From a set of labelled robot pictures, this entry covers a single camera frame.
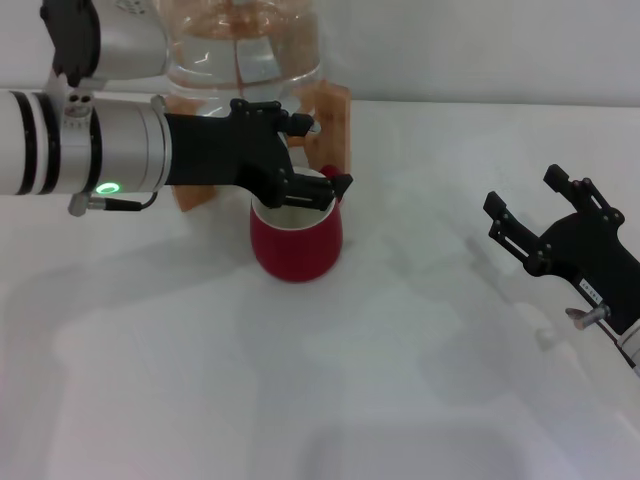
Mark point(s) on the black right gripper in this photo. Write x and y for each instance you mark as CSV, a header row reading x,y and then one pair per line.
x,y
597,250

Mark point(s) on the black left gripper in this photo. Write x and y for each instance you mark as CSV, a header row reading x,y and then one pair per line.
x,y
220,147

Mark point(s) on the red cup white inside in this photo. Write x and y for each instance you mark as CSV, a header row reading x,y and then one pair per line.
x,y
300,250

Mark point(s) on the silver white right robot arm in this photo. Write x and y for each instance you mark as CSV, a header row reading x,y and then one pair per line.
x,y
632,345

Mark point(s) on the wooden dispenser stand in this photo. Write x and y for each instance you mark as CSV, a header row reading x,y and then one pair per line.
x,y
332,130

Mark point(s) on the glass water dispenser jar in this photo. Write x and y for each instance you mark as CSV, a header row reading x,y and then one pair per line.
x,y
250,55

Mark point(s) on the metal wing bolt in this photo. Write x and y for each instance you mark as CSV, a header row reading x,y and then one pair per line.
x,y
587,316

